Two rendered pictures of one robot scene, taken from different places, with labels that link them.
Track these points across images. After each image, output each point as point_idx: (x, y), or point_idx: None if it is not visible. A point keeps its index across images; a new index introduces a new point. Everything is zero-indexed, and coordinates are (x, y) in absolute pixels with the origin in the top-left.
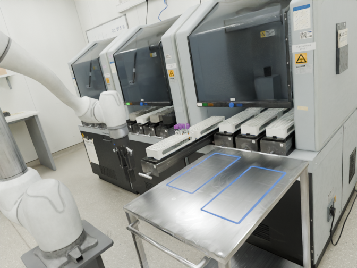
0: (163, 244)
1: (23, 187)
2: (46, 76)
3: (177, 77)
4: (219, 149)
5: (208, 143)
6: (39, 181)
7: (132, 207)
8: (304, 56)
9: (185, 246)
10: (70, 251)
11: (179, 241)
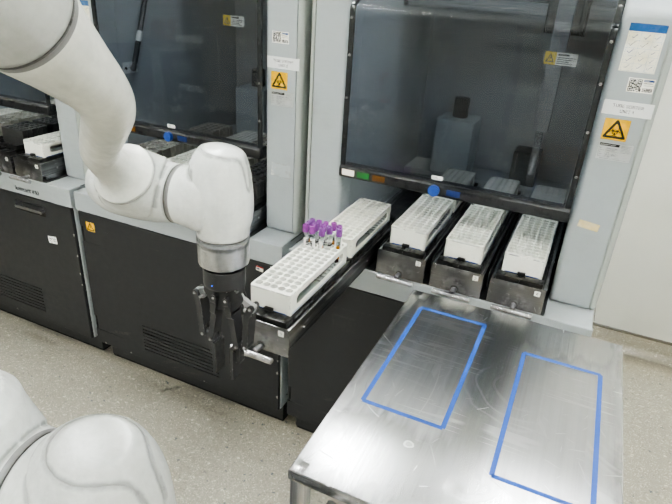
0: (209, 480)
1: (1, 440)
2: (126, 113)
3: (294, 94)
4: (425, 298)
5: (365, 267)
6: (75, 428)
7: (316, 471)
8: (624, 126)
9: (262, 482)
10: None
11: (247, 470)
